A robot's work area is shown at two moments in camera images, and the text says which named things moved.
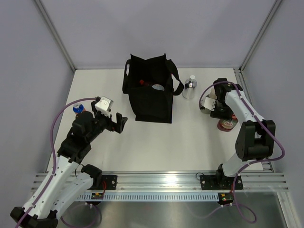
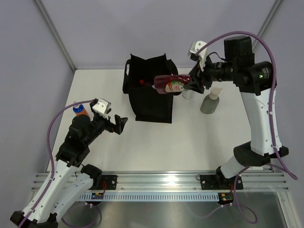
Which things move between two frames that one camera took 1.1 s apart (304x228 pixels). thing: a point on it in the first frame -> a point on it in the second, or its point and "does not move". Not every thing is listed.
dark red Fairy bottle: [226, 126] -> [169, 83]
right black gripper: [215, 113] -> [195, 86]
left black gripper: [112, 126] does not move
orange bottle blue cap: [78, 108] does not move
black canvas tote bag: [149, 82] does not move
